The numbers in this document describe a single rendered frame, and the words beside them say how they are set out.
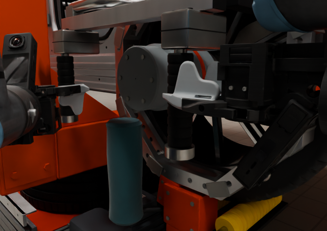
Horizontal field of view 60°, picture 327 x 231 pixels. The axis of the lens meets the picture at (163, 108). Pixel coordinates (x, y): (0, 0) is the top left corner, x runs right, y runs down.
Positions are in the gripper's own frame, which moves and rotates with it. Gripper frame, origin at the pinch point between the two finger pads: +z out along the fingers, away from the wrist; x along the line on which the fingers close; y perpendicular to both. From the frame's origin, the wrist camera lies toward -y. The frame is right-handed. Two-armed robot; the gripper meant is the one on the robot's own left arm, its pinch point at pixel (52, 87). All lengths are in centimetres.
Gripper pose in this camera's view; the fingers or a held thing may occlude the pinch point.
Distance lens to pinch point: 64.4
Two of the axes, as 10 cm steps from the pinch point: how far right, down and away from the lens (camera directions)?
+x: 9.9, -0.6, 0.9
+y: 0.5, 9.9, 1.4
